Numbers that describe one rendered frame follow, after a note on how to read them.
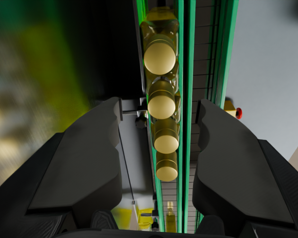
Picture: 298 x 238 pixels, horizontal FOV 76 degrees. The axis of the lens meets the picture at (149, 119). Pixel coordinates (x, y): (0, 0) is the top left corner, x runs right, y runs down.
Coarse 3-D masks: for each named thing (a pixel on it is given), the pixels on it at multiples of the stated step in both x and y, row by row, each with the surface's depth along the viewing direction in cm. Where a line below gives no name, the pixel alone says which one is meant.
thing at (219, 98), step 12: (228, 0) 35; (228, 12) 36; (228, 24) 36; (228, 36) 36; (228, 48) 37; (216, 60) 46; (228, 60) 39; (216, 72) 46; (228, 72) 40; (216, 84) 47; (216, 96) 48
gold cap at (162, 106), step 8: (152, 88) 25; (160, 88) 24; (168, 88) 24; (152, 96) 23; (160, 96) 22; (168, 96) 22; (152, 104) 23; (160, 104) 23; (168, 104) 23; (152, 112) 23; (160, 112) 23; (168, 112) 23
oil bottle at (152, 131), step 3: (150, 123) 37; (150, 126) 36; (153, 126) 36; (177, 126) 35; (150, 129) 36; (153, 129) 35; (177, 129) 35; (150, 132) 36; (153, 132) 35; (177, 132) 35; (153, 135) 35; (153, 138) 35; (153, 141) 35; (153, 144) 36; (153, 147) 37; (156, 150) 37
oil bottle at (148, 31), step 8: (152, 16) 32; (160, 16) 31; (168, 16) 30; (144, 24) 26; (152, 24) 25; (160, 24) 25; (168, 24) 25; (176, 24) 26; (144, 32) 25; (152, 32) 25; (160, 32) 25; (168, 32) 25; (176, 32) 25; (144, 40) 26; (176, 40) 26; (144, 48) 26; (176, 48) 26; (176, 56) 27
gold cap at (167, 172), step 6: (156, 156) 32; (162, 156) 30; (168, 156) 30; (174, 156) 31; (156, 162) 31; (162, 162) 29; (168, 162) 29; (174, 162) 30; (156, 168) 30; (162, 168) 29; (168, 168) 28; (174, 168) 29; (156, 174) 29; (162, 174) 29; (168, 174) 29; (174, 174) 29; (162, 180) 30; (168, 180) 30
